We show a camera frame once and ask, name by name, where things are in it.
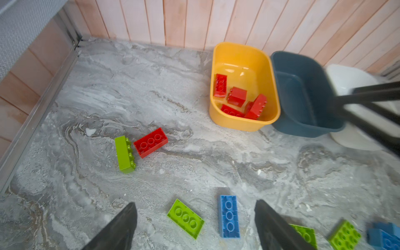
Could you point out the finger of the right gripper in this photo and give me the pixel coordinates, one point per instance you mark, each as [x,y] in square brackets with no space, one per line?
[368,94]
[369,126]

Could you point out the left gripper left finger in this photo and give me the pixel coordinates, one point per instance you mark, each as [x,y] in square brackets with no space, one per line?
[118,234]

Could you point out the white wire mesh shelf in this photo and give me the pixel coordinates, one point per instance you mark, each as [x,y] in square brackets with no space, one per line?
[21,22]

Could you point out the green lego near left gripper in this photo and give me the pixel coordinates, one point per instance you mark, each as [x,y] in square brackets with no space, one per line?
[124,154]

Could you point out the blue lego brick stacked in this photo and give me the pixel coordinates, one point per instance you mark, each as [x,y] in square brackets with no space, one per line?
[384,236]

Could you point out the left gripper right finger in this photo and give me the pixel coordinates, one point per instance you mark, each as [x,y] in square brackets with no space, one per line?
[274,232]

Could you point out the teal plastic bin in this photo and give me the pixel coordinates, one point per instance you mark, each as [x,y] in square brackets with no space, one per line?
[305,93]

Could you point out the blue lego brick left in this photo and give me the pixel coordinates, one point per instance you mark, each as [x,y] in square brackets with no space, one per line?
[228,217]

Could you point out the red lego brick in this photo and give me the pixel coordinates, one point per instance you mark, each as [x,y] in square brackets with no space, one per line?
[254,109]
[237,96]
[231,111]
[220,86]
[151,142]

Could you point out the yellow plastic bin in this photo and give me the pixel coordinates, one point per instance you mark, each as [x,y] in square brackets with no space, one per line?
[250,69]

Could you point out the green lego brick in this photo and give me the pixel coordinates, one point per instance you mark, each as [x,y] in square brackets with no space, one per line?
[308,234]
[344,237]
[186,219]

